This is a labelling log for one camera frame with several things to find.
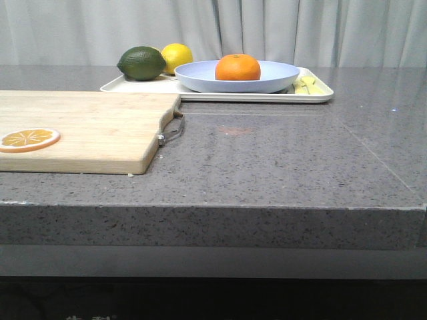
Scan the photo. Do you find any light blue plate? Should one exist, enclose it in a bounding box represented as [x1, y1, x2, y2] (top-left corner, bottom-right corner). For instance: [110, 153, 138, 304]
[175, 60, 300, 93]

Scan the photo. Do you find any orange fruit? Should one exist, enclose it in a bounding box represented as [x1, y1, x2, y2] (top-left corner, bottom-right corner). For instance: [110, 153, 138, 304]
[215, 53, 261, 81]

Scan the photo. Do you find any cream white tray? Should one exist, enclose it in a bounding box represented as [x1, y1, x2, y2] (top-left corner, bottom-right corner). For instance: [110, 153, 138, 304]
[100, 67, 334, 104]

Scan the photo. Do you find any yellow lemon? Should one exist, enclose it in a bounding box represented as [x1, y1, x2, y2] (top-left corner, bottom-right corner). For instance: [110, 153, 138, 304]
[161, 43, 193, 75]

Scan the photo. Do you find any wooden cutting board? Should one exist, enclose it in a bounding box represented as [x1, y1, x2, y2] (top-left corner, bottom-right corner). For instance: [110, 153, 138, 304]
[1, 90, 181, 175]

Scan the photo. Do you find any yellow plastic fork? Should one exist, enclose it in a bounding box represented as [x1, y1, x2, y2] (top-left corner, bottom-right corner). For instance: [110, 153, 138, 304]
[292, 80, 310, 95]

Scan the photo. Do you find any green lime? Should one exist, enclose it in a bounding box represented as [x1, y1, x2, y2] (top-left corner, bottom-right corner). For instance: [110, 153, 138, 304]
[117, 46, 166, 81]

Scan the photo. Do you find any yellow plastic spoon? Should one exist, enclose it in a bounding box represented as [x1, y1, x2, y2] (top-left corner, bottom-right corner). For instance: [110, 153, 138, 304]
[300, 76, 324, 95]

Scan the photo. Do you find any grey white curtain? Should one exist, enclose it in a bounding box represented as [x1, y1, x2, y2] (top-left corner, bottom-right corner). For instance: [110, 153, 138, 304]
[1, 1, 426, 67]

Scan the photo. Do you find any orange slice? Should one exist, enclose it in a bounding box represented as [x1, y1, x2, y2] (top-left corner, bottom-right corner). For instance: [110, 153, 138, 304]
[1, 128, 61, 153]

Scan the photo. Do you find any metal cutting board handle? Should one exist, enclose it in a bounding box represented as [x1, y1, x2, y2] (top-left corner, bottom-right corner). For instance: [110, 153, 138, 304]
[157, 104, 185, 147]

